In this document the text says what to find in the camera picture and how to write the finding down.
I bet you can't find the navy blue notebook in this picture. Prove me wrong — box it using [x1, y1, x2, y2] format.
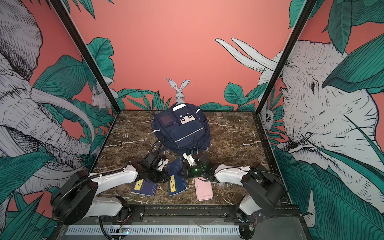
[167, 157, 187, 197]
[131, 179, 158, 197]

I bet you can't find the navy blue student backpack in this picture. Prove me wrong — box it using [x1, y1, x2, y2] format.
[151, 103, 211, 155]

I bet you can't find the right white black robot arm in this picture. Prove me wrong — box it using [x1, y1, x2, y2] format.
[178, 151, 287, 223]

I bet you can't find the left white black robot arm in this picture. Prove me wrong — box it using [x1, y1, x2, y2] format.
[51, 152, 171, 226]

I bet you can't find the pink pencil case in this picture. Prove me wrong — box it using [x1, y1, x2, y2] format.
[194, 178, 213, 201]

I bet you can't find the black front mounting rail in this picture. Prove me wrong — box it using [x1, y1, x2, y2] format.
[58, 203, 301, 224]

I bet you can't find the white perforated cable duct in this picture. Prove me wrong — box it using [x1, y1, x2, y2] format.
[66, 225, 240, 236]

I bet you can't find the left black frame post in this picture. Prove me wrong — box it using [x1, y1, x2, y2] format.
[50, 0, 121, 115]

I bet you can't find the black frame post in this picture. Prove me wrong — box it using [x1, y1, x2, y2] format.
[256, 0, 317, 116]
[50, 0, 121, 115]

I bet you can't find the right black frame post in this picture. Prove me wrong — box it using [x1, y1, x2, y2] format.
[256, 0, 317, 116]

